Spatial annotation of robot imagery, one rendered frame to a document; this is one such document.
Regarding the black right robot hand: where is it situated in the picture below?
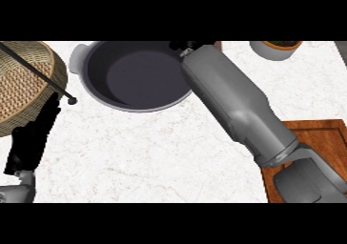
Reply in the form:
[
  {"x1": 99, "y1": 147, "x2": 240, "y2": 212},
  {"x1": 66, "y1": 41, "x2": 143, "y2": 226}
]
[{"x1": 167, "y1": 40, "x2": 216, "y2": 58}]

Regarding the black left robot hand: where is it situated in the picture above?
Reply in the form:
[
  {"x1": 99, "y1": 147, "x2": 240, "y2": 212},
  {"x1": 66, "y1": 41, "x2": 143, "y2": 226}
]
[{"x1": 1, "y1": 91, "x2": 64, "y2": 177}]

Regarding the grey cooking pot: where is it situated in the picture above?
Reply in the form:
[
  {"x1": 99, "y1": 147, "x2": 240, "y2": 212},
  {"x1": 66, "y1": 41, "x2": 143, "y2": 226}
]
[{"x1": 68, "y1": 40, "x2": 194, "y2": 113}]

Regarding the brown wooden cutting board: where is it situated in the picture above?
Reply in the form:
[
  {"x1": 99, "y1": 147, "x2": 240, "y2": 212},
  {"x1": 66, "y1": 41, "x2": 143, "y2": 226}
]
[{"x1": 260, "y1": 118, "x2": 347, "y2": 204}]

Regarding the woven wicker basket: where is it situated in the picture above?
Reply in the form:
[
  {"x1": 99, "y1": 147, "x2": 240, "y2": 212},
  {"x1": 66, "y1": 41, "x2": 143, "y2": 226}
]
[{"x1": 0, "y1": 40, "x2": 69, "y2": 139}]

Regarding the white cup with brown rim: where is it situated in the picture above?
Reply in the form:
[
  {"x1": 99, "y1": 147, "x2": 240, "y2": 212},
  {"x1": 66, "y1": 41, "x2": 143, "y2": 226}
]
[{"x1": 247, "y1": 40, "x2": 303, "y2": 62}]

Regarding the flat grey appliance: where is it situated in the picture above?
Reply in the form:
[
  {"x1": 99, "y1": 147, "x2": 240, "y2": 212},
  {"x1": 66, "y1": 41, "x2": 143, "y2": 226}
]
[{"x1": 333, "y1": 40, "x2": 347, "y2": 82}]

